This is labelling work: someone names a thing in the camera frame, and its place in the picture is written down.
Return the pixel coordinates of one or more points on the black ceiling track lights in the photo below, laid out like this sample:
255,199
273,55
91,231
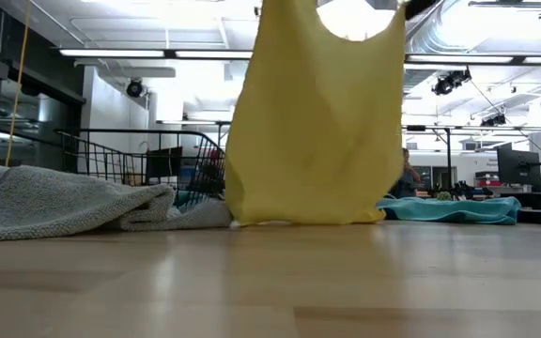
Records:
493,120

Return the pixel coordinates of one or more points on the small dark monitor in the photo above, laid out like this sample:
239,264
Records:
165,162

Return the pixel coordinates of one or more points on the gray microfiber towel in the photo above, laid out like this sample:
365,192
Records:
54,206

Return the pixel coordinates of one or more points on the black round ceiling spotlight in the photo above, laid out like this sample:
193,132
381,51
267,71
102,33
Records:
135,88

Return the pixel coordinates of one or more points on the black computer monitor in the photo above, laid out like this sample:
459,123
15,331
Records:
517,169

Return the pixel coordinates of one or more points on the yellow microfiber towel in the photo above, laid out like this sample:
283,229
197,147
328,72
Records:
317,141

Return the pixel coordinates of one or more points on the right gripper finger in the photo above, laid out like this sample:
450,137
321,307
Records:
416,7

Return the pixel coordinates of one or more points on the black background rig frame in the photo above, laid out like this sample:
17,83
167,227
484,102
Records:
448,155

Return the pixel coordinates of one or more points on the standing person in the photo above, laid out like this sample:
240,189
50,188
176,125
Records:
409,180

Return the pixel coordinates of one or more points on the black ceiling camera cluster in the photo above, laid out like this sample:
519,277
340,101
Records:
449,83

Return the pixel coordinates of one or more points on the red storage boxes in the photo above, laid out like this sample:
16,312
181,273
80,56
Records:
489,179

